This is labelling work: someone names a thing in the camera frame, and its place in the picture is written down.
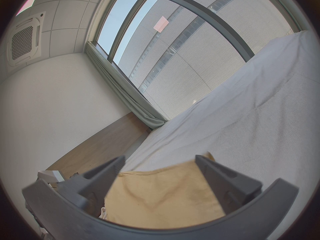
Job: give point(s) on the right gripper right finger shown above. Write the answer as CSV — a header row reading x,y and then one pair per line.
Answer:
x,y
225,184

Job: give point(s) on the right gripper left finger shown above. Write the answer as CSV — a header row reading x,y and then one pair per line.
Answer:
x,y
92,184

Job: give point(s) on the tan shorts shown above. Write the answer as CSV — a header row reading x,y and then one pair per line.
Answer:
x,y
162,196

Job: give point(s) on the bed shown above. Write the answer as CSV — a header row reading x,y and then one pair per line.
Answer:
x,y
225,109

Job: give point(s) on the grey-green curtain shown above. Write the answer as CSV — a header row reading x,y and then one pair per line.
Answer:
x,y
120,84

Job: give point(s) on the window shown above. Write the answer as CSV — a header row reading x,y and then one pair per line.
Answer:
x,y
200,59

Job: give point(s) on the white ceiling air conditioner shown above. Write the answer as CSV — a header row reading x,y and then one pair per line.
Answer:
x,y
25,41

